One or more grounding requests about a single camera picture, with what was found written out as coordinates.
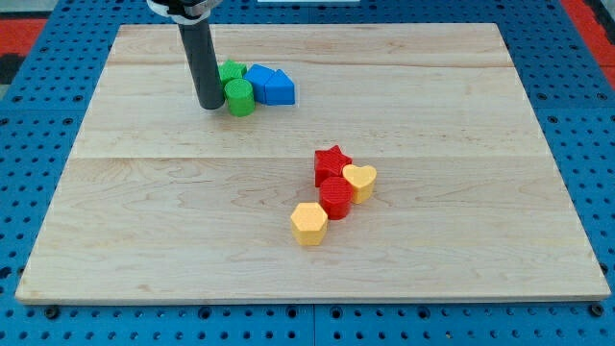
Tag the blue cube block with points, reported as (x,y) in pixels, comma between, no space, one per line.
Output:
(258,76)

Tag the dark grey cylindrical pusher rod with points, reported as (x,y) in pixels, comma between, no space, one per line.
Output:
(202,61)

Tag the red cylinder block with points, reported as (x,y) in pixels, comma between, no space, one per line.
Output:
(335,197)

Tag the light wooden board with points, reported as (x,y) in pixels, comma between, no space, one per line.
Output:
(164,203)

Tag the red star block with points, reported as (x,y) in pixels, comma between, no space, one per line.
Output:
(329,163)

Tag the yellow hexagon block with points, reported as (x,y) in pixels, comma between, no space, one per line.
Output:
(309,224)

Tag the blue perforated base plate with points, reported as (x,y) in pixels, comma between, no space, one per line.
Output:
(565,82)

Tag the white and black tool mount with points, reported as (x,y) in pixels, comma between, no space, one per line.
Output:
(184,12)

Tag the blue triangle block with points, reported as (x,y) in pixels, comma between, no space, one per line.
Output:
(279,90)

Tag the green cylinder block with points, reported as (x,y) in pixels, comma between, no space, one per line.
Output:
(240,97)

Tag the green star block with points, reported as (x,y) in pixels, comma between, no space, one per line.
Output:
(231,70)

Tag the yellow heart block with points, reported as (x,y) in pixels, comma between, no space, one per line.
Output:
(362,180)

